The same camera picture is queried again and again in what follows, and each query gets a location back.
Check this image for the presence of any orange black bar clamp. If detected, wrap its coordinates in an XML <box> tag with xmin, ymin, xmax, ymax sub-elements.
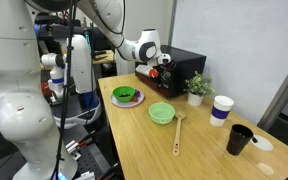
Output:
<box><xmin>77</xmin><ymin>131</ymin><xmax>97</xmax><ymax>149</ymax></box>

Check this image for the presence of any light green colander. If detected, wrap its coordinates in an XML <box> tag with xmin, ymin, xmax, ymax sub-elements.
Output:
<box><xmin>148</xmin><ymin>101</ymin><xmax>177</xmax><ymax>126</ymax></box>

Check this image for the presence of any black microwave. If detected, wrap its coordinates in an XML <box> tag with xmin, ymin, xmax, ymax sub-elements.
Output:
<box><xmin>134</xmin><ymin>44</ymin><xmax>208</xmax><ymax>99</ymax></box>

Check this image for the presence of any wooden background desk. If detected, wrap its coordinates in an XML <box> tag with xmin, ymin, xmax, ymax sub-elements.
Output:
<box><xmin>92</xmin><ymin>49</ymin><xmax>117</xmax><ymax>66</ymax></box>

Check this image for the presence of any green plant in white pot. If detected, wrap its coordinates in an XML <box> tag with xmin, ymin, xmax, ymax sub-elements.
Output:
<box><xmin>183</xmin><ymin>70</ymin><xmax>216</xmax><ymax>107</ymax></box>

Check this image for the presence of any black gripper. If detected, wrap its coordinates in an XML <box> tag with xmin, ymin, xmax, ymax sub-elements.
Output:
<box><xmin>157</xmin><ymin>60</ymin><xmax>177</xmax><ymax>76</ymax></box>

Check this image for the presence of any pale lavender plate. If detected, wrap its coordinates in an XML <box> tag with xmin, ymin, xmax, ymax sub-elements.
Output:
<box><xmin>110</xmin><ymin>89</ymin><xmax>146</xmax><ymax>109</ymax></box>

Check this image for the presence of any green plastic bowl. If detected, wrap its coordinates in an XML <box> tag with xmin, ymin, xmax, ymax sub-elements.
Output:
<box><xmin>112</xmin><ymin>85</ymin><xmax>137</xmax><ymax>104</ymax></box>

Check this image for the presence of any black hanging cable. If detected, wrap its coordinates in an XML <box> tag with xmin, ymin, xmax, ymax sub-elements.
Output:
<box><xmin>50</xmin><ymin>0</ymin><xmax>78</xmax><ymax>180</ymax></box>

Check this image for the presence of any grey metal beam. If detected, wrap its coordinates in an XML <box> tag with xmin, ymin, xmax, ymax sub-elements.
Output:
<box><xmin>257</xmin><ymin>49</ymin><xmax>288</xmax><ymax>133</ymax></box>

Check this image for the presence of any beige wooden spoon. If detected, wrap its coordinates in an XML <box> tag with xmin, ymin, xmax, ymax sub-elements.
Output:
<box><xmin>171</xmin><ymin>109</ymin><xmax>187</xmax><ymax>157</ymax></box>

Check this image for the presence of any white cup with purple band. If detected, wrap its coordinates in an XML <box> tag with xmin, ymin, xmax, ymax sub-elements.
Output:
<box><xmin>209</xmin><ymin>95</ymin><xmax>235</xmax><ymax>128</ymax></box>

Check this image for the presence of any white plate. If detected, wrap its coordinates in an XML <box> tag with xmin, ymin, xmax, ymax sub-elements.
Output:
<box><xmin>249</xmin><ymin>134</ymin><xmax>274</xmax><ymax>152</ymax></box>

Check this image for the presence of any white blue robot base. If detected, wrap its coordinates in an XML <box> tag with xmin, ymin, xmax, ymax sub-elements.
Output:
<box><xmin>52</xmin><ymin>33</ymin><xmax>102</xmax><ymax>129</ymax></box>

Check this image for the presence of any black perforated breadboard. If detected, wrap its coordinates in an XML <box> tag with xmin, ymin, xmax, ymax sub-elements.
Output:
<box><xmin>73</xmin><ymin>143</ymin><xmax>122</xmax><ymax>180</ymax></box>

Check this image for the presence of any black plastic cup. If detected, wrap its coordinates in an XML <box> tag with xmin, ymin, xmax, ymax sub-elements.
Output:
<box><xmin>225</xmin><ymin>123</ymin><xmax>254</xmax><ymax>157</ymax></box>

